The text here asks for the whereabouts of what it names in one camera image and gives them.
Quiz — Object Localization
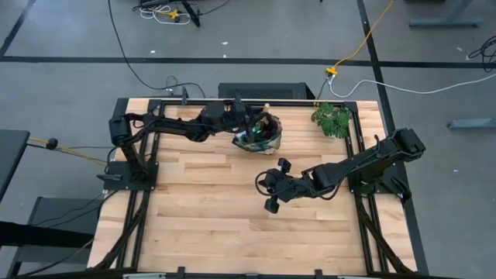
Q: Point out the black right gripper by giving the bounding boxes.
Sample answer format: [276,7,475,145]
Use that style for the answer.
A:
[263,157,315,214]

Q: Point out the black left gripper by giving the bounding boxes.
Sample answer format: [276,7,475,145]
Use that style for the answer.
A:
[198,100,269,136]

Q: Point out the beige green gardening bag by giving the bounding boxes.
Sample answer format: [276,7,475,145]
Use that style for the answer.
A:
[231,111,284,157]

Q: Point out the black computer case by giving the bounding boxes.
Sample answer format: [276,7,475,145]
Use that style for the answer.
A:
[217,81,315,100]

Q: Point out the green plant in white pot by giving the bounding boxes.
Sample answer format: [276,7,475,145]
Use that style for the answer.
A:
[311,102,353,140]

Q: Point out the black stand leg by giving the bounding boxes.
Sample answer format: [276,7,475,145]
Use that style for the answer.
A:
[181,0,202,28]

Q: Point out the black side panel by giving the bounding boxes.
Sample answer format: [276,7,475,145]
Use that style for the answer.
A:
[111,97,129,119]

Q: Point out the grey desk foot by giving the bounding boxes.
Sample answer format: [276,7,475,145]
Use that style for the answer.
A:
[447,118,496,131]
[409,0,484,29]

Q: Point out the grey floor platform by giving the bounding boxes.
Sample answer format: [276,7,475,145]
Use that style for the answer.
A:
[7,196,104,279]

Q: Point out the black bar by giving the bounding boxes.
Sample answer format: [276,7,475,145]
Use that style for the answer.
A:
[0,220,95,249]

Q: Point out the black desk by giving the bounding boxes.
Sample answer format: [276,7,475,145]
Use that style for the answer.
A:
[0,129,31,202]

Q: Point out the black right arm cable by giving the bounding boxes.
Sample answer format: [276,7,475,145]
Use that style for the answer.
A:
[254,172,272,197]

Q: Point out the black metal table frame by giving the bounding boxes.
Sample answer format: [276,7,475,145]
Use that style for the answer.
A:
[92,98,418,277]

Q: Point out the yellow extension cable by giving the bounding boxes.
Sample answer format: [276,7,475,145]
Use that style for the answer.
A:
[325,0,396,77]

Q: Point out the white coiled floor cable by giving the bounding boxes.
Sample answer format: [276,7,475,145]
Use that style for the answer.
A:
[139,4,192,26]

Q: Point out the black floor cable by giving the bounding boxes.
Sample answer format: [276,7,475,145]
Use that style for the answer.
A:
[107,0,207,98]

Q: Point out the yellow cord with black knob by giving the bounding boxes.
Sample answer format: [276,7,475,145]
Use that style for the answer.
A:
[26,136,112,168]

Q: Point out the black cable bundle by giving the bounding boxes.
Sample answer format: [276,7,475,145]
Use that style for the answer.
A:
[467,35,496,73]

